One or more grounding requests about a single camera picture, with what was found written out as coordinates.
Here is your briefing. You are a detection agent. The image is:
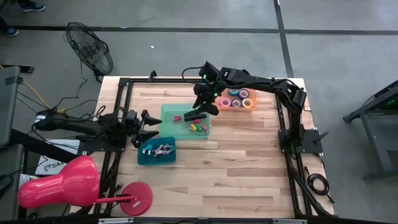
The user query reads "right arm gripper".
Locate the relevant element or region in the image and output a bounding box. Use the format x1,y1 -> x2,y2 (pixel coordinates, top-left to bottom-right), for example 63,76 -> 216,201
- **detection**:
186,82 -> 220,117

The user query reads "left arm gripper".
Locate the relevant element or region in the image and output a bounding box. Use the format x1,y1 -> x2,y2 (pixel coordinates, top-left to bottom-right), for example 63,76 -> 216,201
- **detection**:
124,108 -> 163,149

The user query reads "black stapler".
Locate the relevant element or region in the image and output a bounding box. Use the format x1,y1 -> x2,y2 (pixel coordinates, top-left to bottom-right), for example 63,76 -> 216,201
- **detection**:
183,113 -> 207,122

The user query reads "light green translucent bin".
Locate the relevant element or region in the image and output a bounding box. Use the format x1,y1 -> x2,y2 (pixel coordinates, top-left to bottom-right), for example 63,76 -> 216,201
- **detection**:
159,103 -> 211,141

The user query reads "dark teal plastic bin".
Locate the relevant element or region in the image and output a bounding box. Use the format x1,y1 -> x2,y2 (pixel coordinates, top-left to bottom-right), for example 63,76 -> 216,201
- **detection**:
137,136 -> 177,166

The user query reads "orange translucent plastic bin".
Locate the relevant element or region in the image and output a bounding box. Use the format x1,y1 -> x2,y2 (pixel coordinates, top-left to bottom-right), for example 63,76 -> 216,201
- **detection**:
215,86 -> 257,112

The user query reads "black floor fan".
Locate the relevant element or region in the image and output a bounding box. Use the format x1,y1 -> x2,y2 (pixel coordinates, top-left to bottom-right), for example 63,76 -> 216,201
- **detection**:
64,21 -> 114,82

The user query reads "white printed box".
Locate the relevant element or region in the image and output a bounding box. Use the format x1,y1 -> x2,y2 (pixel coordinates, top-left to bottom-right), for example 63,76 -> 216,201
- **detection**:
34,139 -> 81,177

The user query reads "pink desk lamp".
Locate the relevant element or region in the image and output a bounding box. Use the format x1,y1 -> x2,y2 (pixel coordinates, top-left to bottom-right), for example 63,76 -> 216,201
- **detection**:
17,154 -> 154,217

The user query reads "black diagonal bar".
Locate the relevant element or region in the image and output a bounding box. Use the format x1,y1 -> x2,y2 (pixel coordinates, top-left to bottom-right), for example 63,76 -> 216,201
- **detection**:
11,128 -> 80,164

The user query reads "grey metal cabinet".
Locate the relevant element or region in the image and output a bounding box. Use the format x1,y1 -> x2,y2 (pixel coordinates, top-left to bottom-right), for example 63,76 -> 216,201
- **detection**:
0,65 -> 22,147

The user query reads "black side table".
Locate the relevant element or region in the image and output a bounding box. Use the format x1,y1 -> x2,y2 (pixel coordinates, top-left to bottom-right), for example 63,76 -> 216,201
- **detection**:
343,80 -> 398,181

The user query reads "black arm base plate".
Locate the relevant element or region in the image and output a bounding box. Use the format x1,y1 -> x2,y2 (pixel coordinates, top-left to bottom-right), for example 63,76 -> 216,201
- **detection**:
77,136 -> 129,154
278,129 -> 330,154

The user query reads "yellow cable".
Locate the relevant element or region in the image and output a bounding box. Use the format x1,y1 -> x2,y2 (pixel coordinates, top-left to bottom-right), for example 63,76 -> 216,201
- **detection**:
0,64 -> 67,118

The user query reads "black metal table frame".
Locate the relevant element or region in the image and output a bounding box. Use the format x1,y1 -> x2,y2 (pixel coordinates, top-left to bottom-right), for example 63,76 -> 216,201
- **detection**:
93,77 -> 335,218

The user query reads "coiled dark cable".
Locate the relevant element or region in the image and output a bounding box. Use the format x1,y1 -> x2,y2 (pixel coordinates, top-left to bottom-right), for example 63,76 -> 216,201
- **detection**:
306,172 -> 335,205

